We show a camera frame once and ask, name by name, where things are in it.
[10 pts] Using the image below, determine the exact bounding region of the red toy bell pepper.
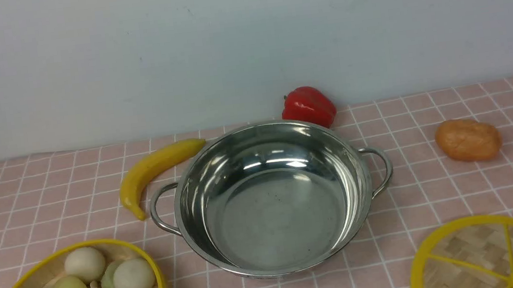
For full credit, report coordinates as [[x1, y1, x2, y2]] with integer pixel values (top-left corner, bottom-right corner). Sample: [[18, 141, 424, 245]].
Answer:
[[281, 86, 337, 129]]

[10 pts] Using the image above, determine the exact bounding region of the white toy bun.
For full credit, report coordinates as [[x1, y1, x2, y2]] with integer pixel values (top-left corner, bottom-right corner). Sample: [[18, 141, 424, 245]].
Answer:
[[113, 258, 157, 288], [64, 247, 106, 284]]

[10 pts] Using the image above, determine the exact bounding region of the orange-brown toy potato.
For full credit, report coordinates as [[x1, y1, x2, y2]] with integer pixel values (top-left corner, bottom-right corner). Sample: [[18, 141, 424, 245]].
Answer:
[[435, 119, 502, 162]]

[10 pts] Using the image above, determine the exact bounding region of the stainless steel two-handled pot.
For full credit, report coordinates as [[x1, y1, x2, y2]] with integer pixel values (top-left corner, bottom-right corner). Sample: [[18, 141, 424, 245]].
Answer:
[[149, 120, 393, 279]]

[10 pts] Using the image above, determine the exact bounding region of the yellow woven bamboo steamer lid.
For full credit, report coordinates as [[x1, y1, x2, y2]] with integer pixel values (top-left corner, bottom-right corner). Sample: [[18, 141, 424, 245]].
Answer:
[[410, 215, 513, 288]]

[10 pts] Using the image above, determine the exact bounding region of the yellow toy banana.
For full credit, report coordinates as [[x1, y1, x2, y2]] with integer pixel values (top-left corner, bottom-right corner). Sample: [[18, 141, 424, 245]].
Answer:
[[119, 138, 206, 221]]

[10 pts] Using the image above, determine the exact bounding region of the pink checkered tablecloth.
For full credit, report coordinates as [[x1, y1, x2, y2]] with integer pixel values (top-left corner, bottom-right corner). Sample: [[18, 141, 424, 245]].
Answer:
[[0, 77, 513, 288]]

